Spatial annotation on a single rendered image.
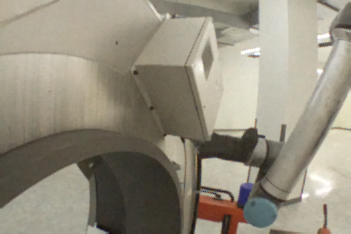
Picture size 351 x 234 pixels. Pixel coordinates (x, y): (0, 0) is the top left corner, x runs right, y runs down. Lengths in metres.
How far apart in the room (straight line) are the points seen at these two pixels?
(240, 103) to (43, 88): 10.78
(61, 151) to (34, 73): 0.10
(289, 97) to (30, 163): 3.22
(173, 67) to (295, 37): 3.15
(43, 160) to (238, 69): 10.77
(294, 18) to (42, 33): 3.44
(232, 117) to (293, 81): 7.68
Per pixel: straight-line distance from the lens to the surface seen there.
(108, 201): 1.06
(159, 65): 0.43
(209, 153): 0.64
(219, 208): 1.47
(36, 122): 0.30
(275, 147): 0.70
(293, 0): 3.68
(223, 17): 6.08
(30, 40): 0.30
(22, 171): 0.25
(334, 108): 0.57
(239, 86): 10.92
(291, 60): 3.37
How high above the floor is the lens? 1.63
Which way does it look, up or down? 3 degrees down
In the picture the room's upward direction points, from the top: 4 degrees clockwise
